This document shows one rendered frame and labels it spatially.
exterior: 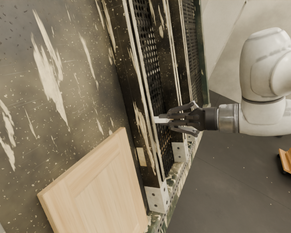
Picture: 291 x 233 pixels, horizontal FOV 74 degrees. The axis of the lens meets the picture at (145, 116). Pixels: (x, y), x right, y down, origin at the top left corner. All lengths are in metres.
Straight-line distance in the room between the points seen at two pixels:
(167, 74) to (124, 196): 0.58
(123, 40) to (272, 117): 0.46
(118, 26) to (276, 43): 0.40
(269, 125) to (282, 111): 0.05
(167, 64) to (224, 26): 3.19
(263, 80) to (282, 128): 0.16
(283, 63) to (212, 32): 3.62
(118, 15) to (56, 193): 0.48
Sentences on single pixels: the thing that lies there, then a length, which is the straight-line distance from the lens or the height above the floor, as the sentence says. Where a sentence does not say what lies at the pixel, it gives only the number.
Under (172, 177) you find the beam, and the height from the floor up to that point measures 0.89.
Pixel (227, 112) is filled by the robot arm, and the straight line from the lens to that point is 0.62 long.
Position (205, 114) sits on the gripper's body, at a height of 1.36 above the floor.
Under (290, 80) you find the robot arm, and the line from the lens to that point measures 0.51.
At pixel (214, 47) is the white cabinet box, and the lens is 4.11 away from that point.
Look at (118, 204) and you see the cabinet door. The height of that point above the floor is 1.07.
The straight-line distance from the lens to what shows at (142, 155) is 0.73.
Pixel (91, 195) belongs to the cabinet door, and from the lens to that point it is 0.54.
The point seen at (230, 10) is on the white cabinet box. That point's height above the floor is 1.81.
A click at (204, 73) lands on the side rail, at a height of 1.16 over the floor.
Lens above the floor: 1.60
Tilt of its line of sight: 30 degrees down
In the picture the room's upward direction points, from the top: 20 degrees clockwise
